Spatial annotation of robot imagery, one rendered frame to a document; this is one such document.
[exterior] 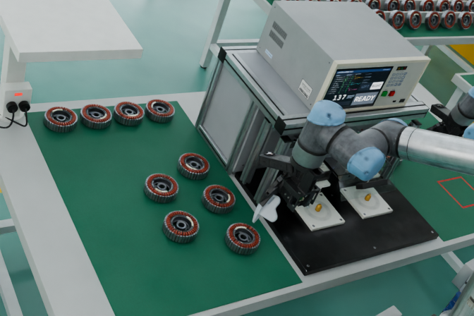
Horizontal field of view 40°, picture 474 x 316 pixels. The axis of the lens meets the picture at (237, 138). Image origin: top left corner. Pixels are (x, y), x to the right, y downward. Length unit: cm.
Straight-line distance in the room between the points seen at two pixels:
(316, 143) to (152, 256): 75
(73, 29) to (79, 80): 192
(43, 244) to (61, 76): 209
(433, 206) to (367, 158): 133
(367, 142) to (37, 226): 103
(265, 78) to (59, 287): 96
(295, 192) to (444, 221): 122
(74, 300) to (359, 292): 177
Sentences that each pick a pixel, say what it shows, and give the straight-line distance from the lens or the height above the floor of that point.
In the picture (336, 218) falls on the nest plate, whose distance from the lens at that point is 233.
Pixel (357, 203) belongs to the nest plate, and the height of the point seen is 78.
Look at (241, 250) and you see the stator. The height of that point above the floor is 77.
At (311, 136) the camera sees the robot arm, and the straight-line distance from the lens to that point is 144.
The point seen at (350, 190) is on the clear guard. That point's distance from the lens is 205.
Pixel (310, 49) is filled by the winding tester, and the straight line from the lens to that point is 214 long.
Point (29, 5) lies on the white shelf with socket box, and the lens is 209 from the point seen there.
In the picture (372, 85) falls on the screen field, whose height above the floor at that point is 122.
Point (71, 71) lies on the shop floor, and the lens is 399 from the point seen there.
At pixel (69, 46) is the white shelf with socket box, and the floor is 120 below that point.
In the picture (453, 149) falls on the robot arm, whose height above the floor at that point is 155.
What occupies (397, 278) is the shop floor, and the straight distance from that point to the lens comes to 347.
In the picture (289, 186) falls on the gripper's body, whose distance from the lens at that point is 153.
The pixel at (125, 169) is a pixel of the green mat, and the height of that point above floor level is 75.
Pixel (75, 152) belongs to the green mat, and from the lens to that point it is 226.
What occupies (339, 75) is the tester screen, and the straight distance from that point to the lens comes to 209.
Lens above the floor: 222
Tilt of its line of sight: 35 degrees down
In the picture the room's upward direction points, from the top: 21 degrees clockwise
